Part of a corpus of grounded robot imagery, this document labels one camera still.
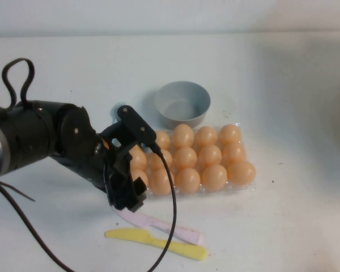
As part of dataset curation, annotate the grey round bowl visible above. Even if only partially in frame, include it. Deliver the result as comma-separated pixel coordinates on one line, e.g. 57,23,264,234
154,81,211,129

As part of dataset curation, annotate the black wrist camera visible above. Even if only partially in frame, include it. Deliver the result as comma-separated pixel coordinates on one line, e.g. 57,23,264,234
116,105,157,146

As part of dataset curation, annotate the pink plastic knife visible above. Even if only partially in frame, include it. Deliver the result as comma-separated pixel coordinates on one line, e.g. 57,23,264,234
116,209,206,246

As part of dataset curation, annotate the long black camera cable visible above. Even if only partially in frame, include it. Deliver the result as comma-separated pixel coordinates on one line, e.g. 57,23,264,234
0,143,178,272

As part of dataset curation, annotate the yellow plastic knife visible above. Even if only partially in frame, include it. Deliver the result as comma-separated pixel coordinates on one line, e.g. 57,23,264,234
104,228,209,261

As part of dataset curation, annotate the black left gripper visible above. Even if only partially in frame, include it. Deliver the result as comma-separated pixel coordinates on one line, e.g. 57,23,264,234
97,133,148,214

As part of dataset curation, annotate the clear plastic egg tray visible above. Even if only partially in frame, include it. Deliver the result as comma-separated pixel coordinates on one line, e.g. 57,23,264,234
143,122,257,201

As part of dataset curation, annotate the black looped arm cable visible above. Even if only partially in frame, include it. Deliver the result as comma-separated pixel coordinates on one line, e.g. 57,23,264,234
2,58,35,108

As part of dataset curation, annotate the thin black cable tie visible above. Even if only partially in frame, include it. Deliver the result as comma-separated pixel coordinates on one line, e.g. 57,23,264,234
0,181,36,202

